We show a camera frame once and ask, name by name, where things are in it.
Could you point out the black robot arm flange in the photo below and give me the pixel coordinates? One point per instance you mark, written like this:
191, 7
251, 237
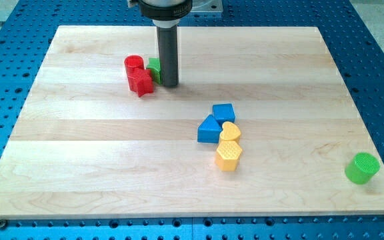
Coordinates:
162, 10

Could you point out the red star block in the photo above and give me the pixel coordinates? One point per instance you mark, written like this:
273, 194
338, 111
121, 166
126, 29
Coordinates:
140, 81

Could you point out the green star block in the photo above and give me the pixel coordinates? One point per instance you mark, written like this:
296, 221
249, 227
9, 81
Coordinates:
155, 68

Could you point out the blue triangle block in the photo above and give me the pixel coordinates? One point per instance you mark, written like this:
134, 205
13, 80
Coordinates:
209, 130

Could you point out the blue cube block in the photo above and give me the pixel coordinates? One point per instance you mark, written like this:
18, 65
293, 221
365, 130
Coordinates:
223, 112

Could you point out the yellow heart block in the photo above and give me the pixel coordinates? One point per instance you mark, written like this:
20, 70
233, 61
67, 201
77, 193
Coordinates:
230, 132

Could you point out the yellow hexagon block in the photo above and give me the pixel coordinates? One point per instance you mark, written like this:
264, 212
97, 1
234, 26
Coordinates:
227, 155

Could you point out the light wooden board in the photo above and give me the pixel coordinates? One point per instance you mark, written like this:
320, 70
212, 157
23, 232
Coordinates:
85, 146

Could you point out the red cylinder block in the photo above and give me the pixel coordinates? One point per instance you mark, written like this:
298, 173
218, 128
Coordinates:
134, 65

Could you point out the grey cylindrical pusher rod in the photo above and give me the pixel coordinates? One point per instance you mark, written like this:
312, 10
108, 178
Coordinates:
168, 52

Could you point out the grey metal mounting plate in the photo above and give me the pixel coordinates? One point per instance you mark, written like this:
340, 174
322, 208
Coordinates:
207, 6

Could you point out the green cylinder block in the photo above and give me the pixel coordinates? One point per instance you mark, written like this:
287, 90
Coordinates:
362, 168

